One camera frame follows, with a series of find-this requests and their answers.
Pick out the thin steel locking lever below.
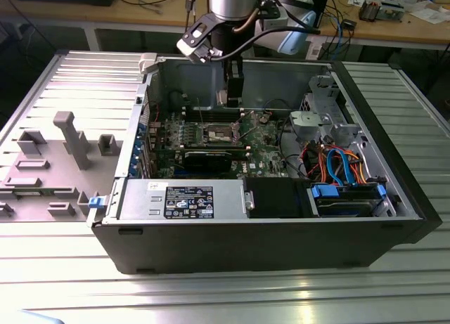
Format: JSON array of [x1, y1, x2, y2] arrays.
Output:
[[195, 97, 208, 128]]

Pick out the steel socket cover frame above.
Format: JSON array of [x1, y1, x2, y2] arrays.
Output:
[[232, 110, 263, 144]]

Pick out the green Dell motherboard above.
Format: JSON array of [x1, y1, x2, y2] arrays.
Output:
[[140, 108, 300, 179]]

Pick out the black graphics card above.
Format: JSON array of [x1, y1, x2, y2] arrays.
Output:
[[182, 148, 233, 174]]

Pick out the silver metal drive cage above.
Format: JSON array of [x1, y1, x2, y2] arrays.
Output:
[[288, 74, 366, 145]]

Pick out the grey case latch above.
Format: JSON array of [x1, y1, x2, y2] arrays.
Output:
[[138, 52, 166, 75]]

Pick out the black upright device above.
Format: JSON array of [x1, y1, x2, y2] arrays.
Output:
[[309, 0, 331, 30]]

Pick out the silver power supply unit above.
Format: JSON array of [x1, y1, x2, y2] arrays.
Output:
[[119, 179, 245, 221]]

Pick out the wooden work desk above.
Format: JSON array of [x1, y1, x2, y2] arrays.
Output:
[[0, 0, 450, 53]]

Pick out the hard disk in blue carrier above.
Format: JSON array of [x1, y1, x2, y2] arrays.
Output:
[[309, 183, 387, 218]]

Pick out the black and grey PC case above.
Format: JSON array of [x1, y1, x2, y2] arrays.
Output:
[[86, 51, 443, 276]]

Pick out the copper wound transformer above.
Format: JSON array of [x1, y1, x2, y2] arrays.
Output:
[[358, 0, 380, 22]]

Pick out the grey electronic unit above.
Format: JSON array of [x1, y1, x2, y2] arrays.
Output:
[[378, 0, 405, 22]]

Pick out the grey plastic parts rack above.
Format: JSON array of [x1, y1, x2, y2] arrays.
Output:
[[0, 111, 122, 223]]

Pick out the white paper sheet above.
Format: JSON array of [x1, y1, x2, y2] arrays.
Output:
[[409, 6, 450, 25]]

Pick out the CPU socket with steel frame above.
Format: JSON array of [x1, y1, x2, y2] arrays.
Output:
[[200, 122, 244, 144]]

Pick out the brown curved hose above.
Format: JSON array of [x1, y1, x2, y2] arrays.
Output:
[[233, 6, 262, 35]]

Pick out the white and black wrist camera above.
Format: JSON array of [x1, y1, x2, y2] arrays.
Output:
[[176, 13, 226, 63]]

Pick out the black camera cable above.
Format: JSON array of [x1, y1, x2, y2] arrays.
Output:
[[210, 27, 321, 61]]

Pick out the black hanging cable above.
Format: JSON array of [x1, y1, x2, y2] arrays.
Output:
[[184, 0, 198, 26]]

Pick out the blue flat data wire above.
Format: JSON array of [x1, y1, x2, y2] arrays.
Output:
[[326, 147, 356, 188]]

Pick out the orange power wires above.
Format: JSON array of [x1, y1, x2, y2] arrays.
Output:
[[304, 143, 371, 184]]

